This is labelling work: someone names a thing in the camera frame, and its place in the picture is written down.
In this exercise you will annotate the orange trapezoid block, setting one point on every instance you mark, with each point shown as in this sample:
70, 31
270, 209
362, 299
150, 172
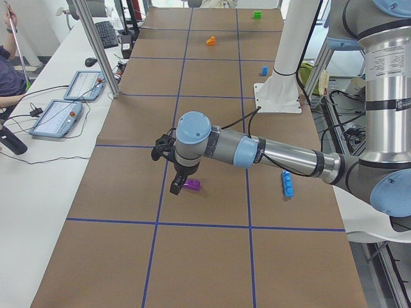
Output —
211, 41

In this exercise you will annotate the long blue four-stud block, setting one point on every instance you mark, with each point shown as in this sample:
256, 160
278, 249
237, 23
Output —
287, 184

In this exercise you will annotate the seated person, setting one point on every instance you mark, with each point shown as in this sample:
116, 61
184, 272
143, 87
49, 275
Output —
13, 83

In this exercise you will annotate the purple trapezoid block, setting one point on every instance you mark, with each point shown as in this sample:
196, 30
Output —
192, 184

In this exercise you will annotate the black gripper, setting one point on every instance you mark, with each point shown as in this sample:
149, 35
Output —
185, 171

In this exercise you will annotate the black computer mouse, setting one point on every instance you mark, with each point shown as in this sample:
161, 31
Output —
89, 62

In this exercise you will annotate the black bottle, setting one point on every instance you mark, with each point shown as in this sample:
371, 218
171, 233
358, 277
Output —
12, 142

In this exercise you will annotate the green block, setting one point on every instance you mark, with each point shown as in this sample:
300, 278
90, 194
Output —
257, 14

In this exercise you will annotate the black keyboard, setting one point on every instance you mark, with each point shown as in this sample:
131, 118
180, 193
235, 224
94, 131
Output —
106, 34

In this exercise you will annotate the near blue teach pendant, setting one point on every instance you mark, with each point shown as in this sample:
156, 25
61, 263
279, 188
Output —
57, 119

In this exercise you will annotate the blue teach pendant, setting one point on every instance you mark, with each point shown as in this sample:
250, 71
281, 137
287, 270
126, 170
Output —
57, 119
85, 85

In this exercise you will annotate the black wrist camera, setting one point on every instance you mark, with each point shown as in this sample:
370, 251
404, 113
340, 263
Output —
164, 147

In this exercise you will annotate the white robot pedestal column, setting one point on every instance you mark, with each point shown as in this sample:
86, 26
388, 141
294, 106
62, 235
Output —
279, 93

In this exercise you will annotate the small blue block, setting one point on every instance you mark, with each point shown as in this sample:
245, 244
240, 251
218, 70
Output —
264, 70

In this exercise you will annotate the white chair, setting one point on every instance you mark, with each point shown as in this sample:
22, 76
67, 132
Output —
364, 224

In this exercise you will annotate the aluminium frame post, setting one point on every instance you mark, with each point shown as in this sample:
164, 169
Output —
95, 42

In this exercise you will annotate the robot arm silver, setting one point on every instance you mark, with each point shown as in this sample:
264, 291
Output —
380, 176

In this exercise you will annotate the far blue teach pendant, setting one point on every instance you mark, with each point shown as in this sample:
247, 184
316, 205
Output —
85, 85

